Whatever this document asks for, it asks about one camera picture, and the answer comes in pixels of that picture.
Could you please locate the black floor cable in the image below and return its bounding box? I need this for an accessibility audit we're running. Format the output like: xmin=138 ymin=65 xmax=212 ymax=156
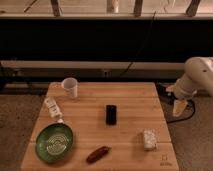
xmin=156 ymin=83 xmax=196 ymax=124

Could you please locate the brown sausage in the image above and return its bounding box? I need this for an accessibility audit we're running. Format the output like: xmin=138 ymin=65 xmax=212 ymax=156
xmin=86 ymin=146 xmax=111 ymax=164

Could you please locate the white crumpled cloth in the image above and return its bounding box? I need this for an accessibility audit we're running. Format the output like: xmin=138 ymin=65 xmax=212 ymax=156
xmin=143 ymin=130 xmax=157 ymax=151

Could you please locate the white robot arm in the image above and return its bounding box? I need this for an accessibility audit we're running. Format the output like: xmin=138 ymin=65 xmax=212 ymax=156
xmin=166 ymin=57 xmax=213 ymax=117

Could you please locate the white paper cup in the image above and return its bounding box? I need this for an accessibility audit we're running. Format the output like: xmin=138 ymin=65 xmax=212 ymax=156
xmin=61 ymin=77 xmax=78 ymax=98

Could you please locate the black eraser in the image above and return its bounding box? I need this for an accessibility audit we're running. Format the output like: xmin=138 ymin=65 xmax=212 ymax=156
xmin=106 ymin=105 xmax=117 ymax=125

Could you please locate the black hanging cable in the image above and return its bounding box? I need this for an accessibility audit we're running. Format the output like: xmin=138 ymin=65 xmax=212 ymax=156
xmin=118 ymin=10 xmax=158 ymax=78

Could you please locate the green colander bowl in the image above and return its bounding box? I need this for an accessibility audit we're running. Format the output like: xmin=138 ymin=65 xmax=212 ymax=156
xmin=35 ymin=123 xmax=74 ymax=164

